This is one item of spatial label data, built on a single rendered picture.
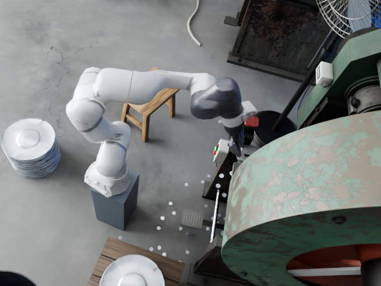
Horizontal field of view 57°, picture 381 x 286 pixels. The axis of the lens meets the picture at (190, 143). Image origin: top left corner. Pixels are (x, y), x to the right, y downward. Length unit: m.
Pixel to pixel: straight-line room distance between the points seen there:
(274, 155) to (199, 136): 1.81
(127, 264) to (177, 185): 0.76
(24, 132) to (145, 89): 1.24
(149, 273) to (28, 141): 1.05
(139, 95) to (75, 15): 2.19
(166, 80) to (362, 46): 0.62
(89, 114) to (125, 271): 0.83
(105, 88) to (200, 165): 1.37
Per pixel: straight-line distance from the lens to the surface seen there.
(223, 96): 1.16
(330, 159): 0.65
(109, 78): 1.16
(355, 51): 1.16
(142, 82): 1.16
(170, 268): 1.79
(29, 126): 2.29
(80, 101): 1.19
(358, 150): 0.65
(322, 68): 1.22
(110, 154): 1.44
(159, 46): 3.04
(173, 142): 2.46
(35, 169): 2.28
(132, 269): 1.74
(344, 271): 1.02
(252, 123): 1.72
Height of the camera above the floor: 2.09
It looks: 58 degrees down
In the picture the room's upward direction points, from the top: 17 degrees clockwise
